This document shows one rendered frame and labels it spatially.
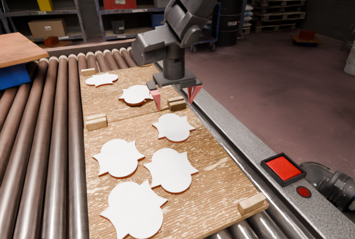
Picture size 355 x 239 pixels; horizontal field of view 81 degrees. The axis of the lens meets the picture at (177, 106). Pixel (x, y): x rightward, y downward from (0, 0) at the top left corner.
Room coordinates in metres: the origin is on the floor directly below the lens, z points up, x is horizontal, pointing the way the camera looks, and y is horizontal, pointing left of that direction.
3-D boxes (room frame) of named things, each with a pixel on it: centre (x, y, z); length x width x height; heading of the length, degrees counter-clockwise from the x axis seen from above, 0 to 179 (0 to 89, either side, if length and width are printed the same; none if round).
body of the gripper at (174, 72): (0.51, 0.01, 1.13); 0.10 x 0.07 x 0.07; 111
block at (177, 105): (0.60, 0.00, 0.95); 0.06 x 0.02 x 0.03; 112
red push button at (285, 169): (0.35, -0.27, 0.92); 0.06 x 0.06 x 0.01; 24
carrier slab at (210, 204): (0.37, 0.05, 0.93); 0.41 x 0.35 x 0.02; 22
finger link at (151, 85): (0.49, 0.04, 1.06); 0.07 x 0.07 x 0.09; 21
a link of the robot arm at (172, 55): (0.50, 0.02, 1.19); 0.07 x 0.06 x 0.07; 127
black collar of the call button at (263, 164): (0.35, -0.27, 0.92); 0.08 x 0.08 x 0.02; 24
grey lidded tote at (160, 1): (5.13, 0.27, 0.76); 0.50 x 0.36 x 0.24; 113
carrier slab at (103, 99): (0.76, 0.21, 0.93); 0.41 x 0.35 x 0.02; 23
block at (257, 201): (0.24, -0.15, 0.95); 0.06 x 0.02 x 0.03; 112
